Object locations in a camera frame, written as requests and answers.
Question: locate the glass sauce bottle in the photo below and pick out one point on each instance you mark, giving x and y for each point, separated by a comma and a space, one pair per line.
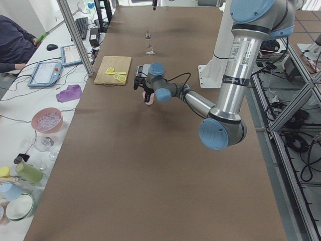
149, 49

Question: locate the lemon slice far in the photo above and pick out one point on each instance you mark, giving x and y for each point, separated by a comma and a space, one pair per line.
110, 70

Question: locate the blue cup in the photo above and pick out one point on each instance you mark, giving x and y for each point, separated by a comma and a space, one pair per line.
11, 191

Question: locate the yellow cup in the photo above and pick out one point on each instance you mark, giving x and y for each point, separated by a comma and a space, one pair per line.
5, 171

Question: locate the lemon slice near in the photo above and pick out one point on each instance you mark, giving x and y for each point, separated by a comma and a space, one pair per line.
121, 78

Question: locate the near teach pendant tablet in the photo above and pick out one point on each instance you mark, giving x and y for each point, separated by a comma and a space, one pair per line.
45, 74

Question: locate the black power adapter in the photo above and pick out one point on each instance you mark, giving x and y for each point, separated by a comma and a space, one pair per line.
94, 37

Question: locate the black computer mouse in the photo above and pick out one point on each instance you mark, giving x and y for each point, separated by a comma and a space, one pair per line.
51, 47

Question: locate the pink plastic cup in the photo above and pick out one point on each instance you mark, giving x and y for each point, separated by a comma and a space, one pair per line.
150, 102

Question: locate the black keyboard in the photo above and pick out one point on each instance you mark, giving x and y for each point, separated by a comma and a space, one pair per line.
82, 26

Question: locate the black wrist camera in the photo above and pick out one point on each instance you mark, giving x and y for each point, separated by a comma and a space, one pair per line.
139, 82

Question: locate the yellow plastic knife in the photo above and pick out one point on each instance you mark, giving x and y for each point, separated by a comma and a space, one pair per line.
113, 73

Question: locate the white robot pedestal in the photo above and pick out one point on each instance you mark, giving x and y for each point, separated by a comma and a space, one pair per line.
211, 74

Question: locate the wine glass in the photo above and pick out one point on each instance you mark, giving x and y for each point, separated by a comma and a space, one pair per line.
43, 144

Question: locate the pink bowl with ice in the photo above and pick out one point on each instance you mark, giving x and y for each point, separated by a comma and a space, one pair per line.
47, 121

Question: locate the white green bowl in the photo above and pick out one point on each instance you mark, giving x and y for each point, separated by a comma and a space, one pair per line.
20, 208

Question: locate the grey kitchen scale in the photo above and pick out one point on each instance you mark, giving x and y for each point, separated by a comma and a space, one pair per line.
142, 70

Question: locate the teach pendant tablet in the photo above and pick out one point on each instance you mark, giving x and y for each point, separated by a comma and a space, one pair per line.
70, 55
45, 74

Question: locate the bamboo cutting board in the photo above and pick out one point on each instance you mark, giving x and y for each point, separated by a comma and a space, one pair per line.
119, 63

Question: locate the far teach pendant tablet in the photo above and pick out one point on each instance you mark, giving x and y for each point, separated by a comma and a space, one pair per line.
70, 55

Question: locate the purple cloth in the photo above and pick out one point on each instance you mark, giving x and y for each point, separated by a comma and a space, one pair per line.
72, 92

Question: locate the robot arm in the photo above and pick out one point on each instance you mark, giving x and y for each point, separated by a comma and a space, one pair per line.
253, 23

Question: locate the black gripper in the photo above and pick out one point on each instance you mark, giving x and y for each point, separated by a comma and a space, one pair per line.
146, 92

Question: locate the lemon slice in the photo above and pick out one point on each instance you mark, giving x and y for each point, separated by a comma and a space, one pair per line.
121, 78
110, 70

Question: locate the metal pourer cap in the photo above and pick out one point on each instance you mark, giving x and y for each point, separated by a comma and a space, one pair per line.
148, 36

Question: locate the green cup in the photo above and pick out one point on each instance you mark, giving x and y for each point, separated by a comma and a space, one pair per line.
29, 173

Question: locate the green handled tool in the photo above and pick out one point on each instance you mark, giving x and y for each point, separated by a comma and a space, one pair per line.
42, 37

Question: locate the seated person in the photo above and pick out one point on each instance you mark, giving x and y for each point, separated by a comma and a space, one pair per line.
17, 45

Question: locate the aluminium frame post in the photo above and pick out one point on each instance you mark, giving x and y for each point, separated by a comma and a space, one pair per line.
71, 26

